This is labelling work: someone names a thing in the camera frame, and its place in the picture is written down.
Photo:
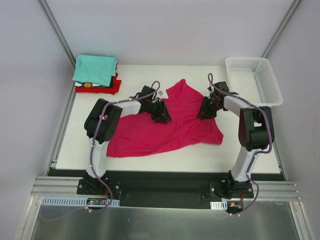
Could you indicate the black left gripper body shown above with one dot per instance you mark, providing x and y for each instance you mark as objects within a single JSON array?
[{"x": 159, "y": 110}]

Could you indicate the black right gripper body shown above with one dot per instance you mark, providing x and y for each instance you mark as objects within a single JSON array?
[{"x": 208, "y": 107}]

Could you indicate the crimson pink t shirt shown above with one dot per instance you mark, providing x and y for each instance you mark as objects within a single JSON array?
[{"x": 139, "y": 136}]

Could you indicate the white plastic basket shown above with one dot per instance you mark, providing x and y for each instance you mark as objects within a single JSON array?
[{"x": 254, "y": 80}]

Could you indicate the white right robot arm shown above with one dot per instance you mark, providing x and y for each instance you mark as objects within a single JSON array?
[{"x": 255, "y": 135}]

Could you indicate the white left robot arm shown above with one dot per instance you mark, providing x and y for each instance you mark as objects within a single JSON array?
[{"x": 101, "y": 125}]

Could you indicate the folded teal t shirt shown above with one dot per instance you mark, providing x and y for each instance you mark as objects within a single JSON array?
[{"x": 97, "y": 70}]

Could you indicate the folded dark printed t shirt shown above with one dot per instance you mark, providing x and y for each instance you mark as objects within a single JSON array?
[{"x": 89, "y": 86}]

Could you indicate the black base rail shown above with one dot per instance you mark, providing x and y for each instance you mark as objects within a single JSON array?
[{"x": 176, "y": 190}]

